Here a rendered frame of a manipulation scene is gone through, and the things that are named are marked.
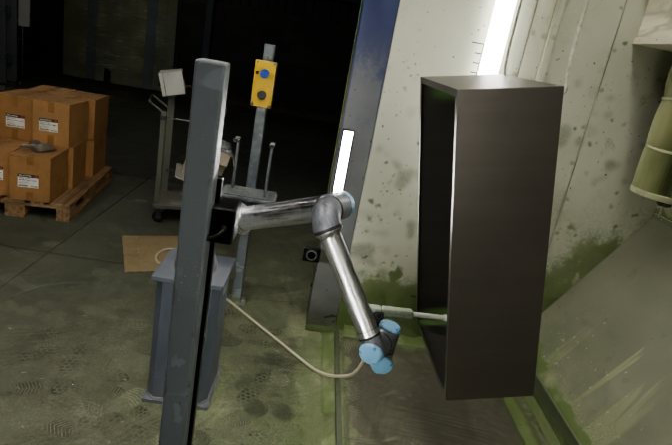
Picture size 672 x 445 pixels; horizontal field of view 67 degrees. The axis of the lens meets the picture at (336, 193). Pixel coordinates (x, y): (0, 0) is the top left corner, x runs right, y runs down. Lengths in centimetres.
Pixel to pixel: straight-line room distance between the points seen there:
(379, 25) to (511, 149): 124
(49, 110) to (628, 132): 417
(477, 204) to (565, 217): 146
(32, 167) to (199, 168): 366
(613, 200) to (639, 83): 66
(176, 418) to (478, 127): 123
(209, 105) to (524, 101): 118
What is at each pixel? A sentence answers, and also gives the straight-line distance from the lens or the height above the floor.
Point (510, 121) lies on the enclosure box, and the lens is 178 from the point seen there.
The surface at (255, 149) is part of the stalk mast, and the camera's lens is 307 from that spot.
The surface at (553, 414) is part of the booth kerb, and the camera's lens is 301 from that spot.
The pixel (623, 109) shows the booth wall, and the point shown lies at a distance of 322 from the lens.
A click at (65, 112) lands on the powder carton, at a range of 472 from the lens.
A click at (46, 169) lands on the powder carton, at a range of 447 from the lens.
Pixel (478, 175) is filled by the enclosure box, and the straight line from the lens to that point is 179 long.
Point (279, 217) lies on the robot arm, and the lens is 220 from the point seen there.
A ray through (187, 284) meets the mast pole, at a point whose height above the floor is 124.
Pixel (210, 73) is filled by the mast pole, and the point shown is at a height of 162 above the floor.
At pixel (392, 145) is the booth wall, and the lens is 284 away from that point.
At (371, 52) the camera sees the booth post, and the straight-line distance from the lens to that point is 278.
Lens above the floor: 170
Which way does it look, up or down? 16 degrees down
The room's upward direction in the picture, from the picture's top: 10 degrees clockwise
